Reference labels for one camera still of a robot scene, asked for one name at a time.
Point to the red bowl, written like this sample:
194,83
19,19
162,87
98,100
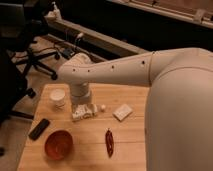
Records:
58,145

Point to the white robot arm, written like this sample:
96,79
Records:
179,106

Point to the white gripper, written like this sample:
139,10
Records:
84,111

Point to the white rectangular block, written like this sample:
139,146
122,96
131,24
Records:
122,112

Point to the black remote control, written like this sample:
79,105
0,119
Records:
39,129

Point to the white ceramic cup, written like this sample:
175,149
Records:
57,97

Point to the white spray bottle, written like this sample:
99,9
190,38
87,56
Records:
55,13

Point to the black office chair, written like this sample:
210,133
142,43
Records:
21,21

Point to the red chili pepper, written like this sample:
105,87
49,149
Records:
109,141

